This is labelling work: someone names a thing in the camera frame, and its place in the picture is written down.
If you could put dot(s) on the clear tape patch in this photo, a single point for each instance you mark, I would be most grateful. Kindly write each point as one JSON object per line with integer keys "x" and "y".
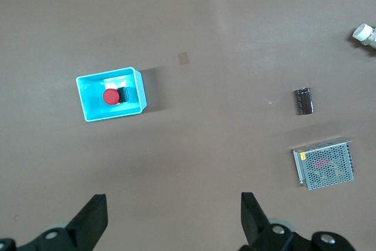
{"x": 183, "y": 58}

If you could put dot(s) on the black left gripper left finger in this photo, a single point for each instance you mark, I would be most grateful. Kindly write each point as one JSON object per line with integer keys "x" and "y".
{"x": 85, "y": 224}

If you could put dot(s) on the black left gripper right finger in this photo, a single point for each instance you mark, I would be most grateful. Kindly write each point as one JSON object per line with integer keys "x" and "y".
{"x": 264, "y": 230}

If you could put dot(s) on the cyan plastic box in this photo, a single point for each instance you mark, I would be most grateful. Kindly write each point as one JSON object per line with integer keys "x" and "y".
{"x": 91, "y": 104}

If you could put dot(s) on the white plastic pipe fitting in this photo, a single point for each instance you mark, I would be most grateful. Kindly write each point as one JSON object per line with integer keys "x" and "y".
{"x": 365, "y": 35}

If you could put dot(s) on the red push button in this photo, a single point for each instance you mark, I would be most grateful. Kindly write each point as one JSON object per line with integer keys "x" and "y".
{"x": 113, "y": 96}

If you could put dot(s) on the perforated metal power supply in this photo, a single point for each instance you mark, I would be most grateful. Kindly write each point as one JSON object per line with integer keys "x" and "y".
{"x": 324, "y": 165}

